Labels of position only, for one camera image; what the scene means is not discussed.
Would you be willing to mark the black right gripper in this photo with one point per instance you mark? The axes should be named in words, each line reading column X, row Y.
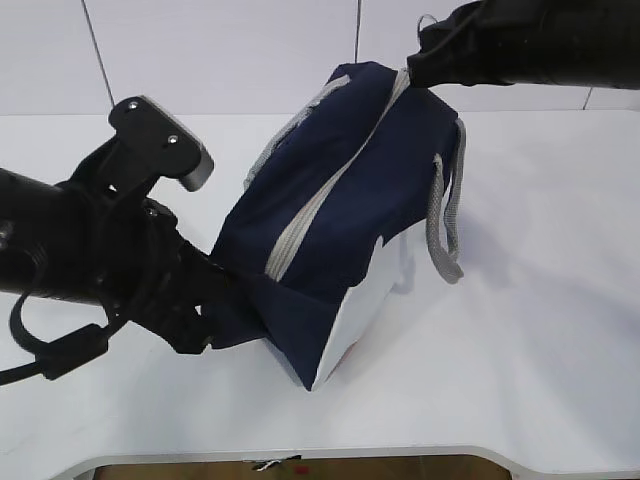
column 450, row 51

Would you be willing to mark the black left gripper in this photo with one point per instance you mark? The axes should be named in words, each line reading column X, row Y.
column 144, row 270

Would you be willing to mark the navy blue lunch bag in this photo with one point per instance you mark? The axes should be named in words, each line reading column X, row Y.
column 323, row 230

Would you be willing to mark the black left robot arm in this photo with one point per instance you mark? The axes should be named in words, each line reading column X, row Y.
column 44, row 238

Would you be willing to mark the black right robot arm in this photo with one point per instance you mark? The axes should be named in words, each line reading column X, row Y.
column 592, row 44

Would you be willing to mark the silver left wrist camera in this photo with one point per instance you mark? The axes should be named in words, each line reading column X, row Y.
column 193, row 163

